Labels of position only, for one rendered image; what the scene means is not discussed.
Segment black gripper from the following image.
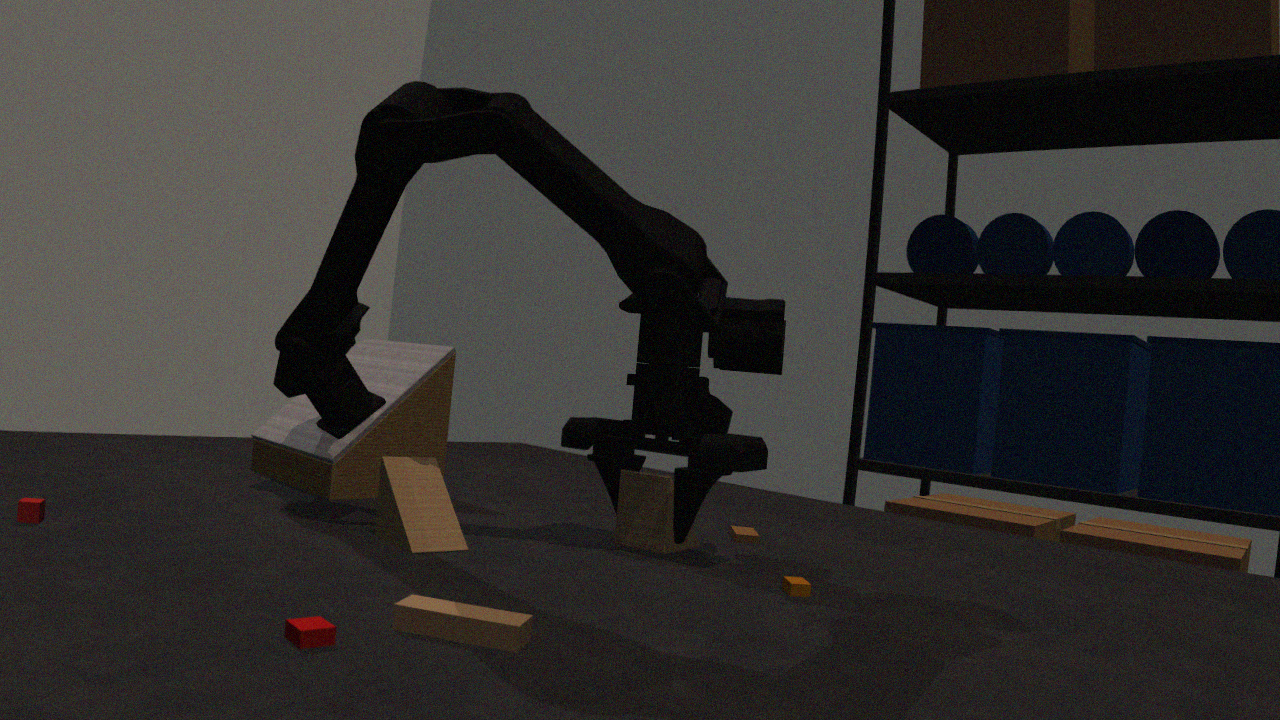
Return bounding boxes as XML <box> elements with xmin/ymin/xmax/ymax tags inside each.
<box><xmin>561</xmin><ymin>363</ymin><xmax>768</xmax><ymax>544</ymax></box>

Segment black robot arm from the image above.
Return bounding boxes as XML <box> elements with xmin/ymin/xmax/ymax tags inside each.
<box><xmin>274</xmin><ymin>81</ymin><xmax>786</xmax><ymax>439</ymax></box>

